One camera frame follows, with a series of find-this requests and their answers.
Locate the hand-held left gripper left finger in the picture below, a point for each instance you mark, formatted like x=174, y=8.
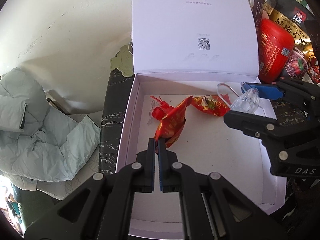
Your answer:
x=150, y=170

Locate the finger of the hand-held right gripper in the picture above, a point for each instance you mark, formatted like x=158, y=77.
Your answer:
x=250, y=122
x=265, y=91

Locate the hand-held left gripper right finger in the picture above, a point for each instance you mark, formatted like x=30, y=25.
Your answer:
x=161, y=170

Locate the red gold candy packet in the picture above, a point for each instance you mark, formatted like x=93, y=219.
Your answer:
x=212, y=107
x=172, y=122

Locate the white gift box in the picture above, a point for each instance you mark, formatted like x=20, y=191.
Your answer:
x=212, y=155

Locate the red plastic ornament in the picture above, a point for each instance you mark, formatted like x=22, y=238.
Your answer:
x=162, y=111

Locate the red canister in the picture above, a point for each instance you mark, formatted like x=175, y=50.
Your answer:
x=275, y=52

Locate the small red snack packet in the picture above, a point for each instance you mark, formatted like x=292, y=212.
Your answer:
x=313, y=75

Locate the grey leaf-print chair cover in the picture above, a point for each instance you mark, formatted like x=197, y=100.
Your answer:
x=75, y=180

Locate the black gold oat bag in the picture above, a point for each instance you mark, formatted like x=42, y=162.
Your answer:
x=287, y=15

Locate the small dark gold bag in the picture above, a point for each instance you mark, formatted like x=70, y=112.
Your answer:
x=271, y=3

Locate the tall clear jar dark contents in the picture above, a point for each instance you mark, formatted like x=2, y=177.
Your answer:
x=255, y=0

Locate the green flower-shaped coaster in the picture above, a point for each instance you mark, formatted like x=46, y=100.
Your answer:
x=122, y=61

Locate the pale green puffer jacket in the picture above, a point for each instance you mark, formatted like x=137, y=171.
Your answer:
x=37, y=130

